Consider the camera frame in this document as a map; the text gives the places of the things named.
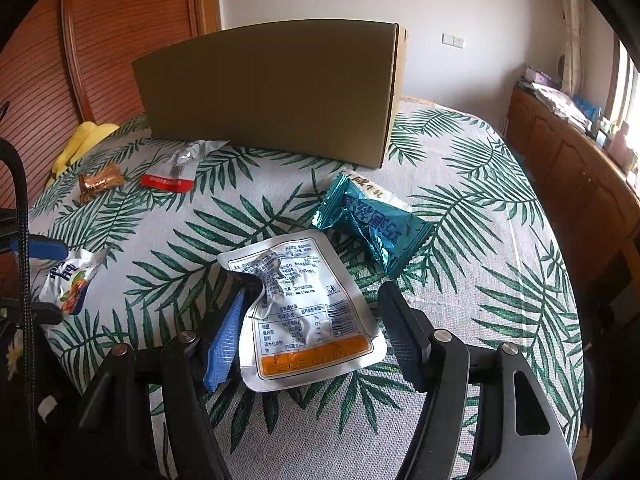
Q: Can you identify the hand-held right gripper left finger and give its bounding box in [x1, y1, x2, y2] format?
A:
[65, 271, 267, 480]

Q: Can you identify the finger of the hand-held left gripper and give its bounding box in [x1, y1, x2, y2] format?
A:
[0, 300, 64, 326]
[0, 232, 68, 262]

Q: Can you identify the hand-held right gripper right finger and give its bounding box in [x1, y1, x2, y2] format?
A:
[377, 282, 576, 480]

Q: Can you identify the white nut snack packet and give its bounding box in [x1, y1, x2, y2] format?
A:
[31, 249, 108, 317]

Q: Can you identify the brown snack packet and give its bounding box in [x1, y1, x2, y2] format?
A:
[77, 162, 124, 206]

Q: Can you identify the silver pouch with orange label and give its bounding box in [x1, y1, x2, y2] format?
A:
[217, 230, 388, 393]

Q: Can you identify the teal snack packet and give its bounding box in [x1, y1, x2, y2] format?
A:
[311, 172, 433, 278]

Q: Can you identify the white pouch with red label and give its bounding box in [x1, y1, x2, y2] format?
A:
[140, 140, 228, 195]

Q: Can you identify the small white snack packet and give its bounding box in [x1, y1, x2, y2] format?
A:
[345, 169, 413, 213]

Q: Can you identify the brown cardboard box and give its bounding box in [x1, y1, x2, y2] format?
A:
[131, 21, 408, 169]

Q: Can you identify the yellow plush toy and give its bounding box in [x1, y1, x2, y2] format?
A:
[50, 121, 121, 181]

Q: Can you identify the wooden slatted wardrobe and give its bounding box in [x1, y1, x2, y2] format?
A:
[0, 0, 221, 211]

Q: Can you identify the long wooden cabinet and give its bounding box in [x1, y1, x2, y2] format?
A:
[505, 82, 640, 261]

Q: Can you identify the folded patterned cloth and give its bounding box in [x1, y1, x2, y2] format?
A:
[530, 82, 588, 126]

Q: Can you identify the pink bottle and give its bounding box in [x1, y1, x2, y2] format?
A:
[615, 127, 636, 161]

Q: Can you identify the blue box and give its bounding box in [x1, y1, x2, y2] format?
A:
[572, 95, 603, 121]

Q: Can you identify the purple box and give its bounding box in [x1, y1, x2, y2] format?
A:
[522, 65, 558, 86]

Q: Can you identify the patterned curtain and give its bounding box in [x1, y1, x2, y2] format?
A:
[557, 0, 588, 98]

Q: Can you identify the black braided cable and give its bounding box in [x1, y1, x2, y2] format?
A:
[0, 137, 41, 441]

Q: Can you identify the wooden frame window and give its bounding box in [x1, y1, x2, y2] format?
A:
[602, 35, 640, 131]

